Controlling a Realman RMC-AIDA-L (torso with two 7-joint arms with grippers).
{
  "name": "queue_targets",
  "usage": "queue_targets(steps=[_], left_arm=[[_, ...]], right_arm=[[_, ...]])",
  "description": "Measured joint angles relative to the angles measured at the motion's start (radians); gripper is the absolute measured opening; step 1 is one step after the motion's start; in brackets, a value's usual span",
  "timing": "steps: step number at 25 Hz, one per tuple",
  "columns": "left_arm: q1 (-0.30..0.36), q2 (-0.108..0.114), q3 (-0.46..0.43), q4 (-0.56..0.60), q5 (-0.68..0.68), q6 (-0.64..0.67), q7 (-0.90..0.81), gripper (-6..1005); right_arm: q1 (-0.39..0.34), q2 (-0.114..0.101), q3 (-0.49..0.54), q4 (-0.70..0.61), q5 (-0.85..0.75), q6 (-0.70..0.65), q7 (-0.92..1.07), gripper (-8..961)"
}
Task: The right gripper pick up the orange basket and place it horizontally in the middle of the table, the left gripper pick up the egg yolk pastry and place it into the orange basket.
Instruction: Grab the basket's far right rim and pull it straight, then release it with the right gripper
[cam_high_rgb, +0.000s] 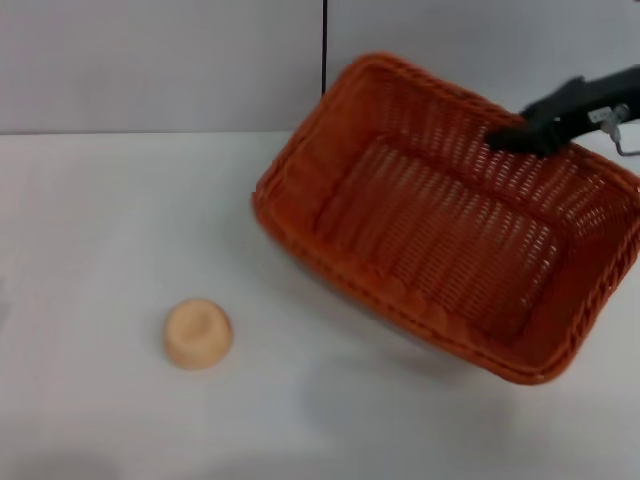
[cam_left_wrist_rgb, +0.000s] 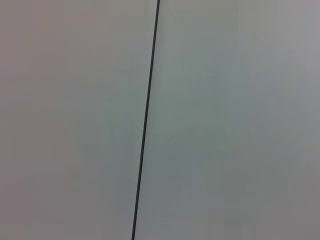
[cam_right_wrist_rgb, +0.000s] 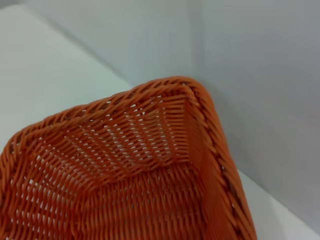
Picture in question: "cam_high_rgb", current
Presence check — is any black vertical wall strip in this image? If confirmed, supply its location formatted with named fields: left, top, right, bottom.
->
left=319, top=0, right=329, bottom=97

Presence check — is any grey right gripper cable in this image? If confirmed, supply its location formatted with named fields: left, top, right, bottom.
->
left=601, top=103, right=640, bottom=157

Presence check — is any orange woven wicker basket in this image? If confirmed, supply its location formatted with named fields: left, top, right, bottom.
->
left=251, top=51, right=640, bottom=386

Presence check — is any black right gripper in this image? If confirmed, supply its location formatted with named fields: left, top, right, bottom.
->
left=486, top=65, right=640, bottom=158

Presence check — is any round peach bread bun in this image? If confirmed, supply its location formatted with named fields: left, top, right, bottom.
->
left=163, top=298, right=235, bottom=372

